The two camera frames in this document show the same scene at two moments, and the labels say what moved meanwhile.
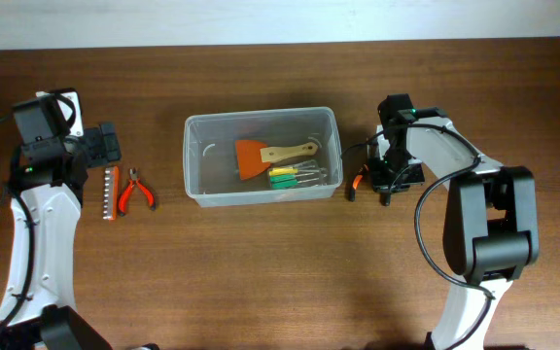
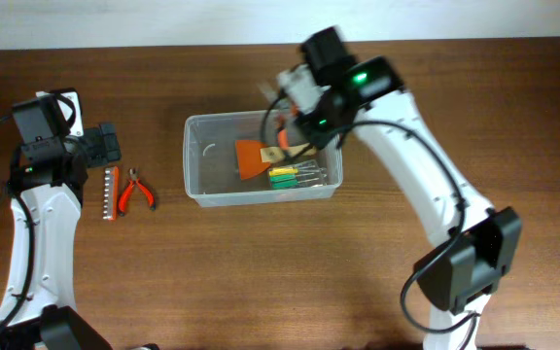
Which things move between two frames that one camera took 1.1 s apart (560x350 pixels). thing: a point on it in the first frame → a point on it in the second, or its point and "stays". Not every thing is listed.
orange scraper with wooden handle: [255, 157] stays
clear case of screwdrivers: [298, 174] stays
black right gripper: [396, 178] → [309, 128]
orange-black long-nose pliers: [356, 182] → [283, 135]
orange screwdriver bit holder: [111, 207] stays
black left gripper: [103, 144] stays
